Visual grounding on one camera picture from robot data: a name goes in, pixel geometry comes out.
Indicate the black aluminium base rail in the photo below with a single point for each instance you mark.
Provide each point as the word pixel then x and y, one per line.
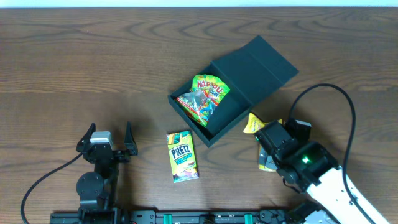
pixel 153 217

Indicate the yellow orange candy packet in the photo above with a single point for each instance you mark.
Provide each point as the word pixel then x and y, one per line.
pixel 254 124

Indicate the yellow Mentos bottle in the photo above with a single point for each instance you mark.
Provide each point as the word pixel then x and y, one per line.
pixel 265 161

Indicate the yellow Pretz snack box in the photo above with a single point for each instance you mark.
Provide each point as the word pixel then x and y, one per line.
pixel 182 156

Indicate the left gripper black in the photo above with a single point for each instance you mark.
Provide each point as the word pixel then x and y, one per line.
pixel 116 156

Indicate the black gift box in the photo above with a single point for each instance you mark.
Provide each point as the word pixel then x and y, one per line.
pixel 252 73

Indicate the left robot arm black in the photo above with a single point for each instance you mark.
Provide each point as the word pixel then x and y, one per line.
pixel 97 189

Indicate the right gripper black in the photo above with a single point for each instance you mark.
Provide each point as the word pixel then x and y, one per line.
pixel 262 137

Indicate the Haribo gummy bag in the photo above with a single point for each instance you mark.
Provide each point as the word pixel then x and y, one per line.
pixel 206 93

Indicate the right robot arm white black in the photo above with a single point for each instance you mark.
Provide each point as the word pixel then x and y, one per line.
pixel 339 196

